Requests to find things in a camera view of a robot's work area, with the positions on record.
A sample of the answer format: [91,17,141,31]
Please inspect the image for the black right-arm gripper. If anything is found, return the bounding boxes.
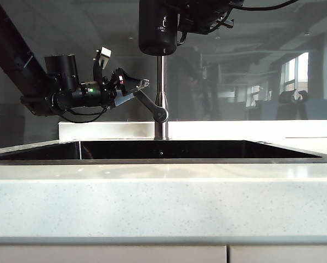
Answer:
[179,0,235,36]

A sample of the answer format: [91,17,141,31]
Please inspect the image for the black mug with steel rim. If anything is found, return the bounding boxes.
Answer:
[138,0,180,56]

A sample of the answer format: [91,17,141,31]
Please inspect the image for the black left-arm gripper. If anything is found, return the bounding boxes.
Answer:
[98,67,151,108]

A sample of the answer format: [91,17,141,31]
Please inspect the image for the steel faucet lever handle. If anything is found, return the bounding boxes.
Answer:
[134,89,170,123]

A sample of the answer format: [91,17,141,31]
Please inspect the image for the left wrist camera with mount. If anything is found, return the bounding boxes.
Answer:
[93,46,112,84]

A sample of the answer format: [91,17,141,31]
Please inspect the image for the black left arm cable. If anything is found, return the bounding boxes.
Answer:
[57,105,110,124]

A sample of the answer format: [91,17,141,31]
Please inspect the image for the dark steel sink basin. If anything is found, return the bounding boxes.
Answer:
[0,139,324,165]

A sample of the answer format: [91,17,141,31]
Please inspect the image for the white cabinet door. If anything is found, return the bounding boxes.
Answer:
[229,245,327,263]

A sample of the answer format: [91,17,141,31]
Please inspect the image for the steel kitchen faucet pipe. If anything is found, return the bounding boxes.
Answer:
[154,53,171,141]

